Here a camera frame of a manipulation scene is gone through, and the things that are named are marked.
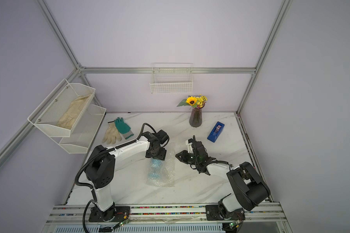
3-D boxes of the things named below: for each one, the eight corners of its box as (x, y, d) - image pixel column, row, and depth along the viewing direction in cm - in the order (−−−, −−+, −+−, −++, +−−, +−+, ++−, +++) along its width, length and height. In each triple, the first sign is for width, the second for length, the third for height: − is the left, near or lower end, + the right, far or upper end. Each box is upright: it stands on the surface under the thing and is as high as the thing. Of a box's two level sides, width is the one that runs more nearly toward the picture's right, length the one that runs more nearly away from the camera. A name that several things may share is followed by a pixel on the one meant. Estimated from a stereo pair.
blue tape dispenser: (207, 139, 106) (208, 133, 101) (216, 126, 114) (217, 120, 109) (214, 143, 104) (216, 137, 98) (223, 129, 112) (225, 124, 106)
